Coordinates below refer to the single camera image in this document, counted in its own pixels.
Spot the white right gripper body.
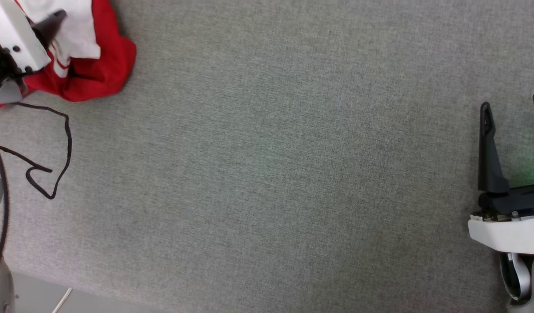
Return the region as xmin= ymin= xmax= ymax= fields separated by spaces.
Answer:
xmin=468 ymin=184 xmax=534 ymax=255

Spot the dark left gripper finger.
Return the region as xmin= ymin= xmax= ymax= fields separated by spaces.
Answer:
xmin=32 ymin=10 xmax=67 ymax=49

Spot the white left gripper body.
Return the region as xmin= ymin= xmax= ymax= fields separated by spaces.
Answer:
xmin=0 ymin=0 xmax=51 ymax=74

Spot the red white basketball jersey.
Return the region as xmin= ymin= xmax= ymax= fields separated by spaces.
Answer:
xmin=0 ymin=0 xmax=137 ymax=109

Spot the thin white floor cable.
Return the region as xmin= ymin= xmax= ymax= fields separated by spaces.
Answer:
xmin=52 ymin=287 xmax=73 ymax=313

